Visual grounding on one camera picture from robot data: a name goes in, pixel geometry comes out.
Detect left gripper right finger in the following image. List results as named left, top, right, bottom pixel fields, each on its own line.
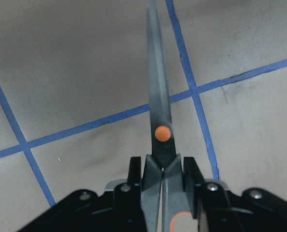
left=183, top=157, right=287, bottom=232

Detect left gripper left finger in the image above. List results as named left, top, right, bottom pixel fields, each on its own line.
left=20, top=157, right=147, bottom=232

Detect orange handled scissors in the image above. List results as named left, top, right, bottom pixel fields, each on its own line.
left=141, top=0, right=205, bottom=232

